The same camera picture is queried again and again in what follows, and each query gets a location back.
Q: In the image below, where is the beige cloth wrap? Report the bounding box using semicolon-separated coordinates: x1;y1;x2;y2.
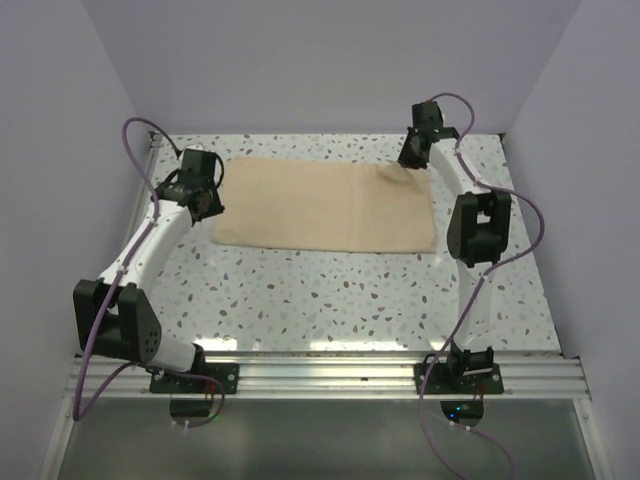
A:
212;157;437;254

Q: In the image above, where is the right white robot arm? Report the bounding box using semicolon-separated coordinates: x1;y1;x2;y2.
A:
398;100;512;395

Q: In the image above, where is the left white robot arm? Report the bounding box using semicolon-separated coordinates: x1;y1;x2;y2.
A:
73;145;224;393

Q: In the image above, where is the aluminium left side rail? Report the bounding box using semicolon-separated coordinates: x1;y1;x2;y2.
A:
89;130;164;351

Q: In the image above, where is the aluminium rail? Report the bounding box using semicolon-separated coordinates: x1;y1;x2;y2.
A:
89;130;164;351
64;353;587;399

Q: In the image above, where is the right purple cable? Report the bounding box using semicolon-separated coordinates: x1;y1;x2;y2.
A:
417;91;546;480

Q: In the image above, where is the purple cable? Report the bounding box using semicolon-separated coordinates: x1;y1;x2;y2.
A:
417;91;546;480
72;117;224;422

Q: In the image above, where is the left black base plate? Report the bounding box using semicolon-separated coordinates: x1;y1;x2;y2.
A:
149;362;240;395

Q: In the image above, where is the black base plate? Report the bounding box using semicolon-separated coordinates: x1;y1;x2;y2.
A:
413;347;505;395
149;362;240;395

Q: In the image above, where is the aluminium front rail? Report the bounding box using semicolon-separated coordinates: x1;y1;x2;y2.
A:
64;353;587;399

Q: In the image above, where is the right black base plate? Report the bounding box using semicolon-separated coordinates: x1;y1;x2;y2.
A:
413;347;505;395

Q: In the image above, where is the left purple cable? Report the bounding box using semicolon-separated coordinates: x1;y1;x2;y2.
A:
72;117;224;422

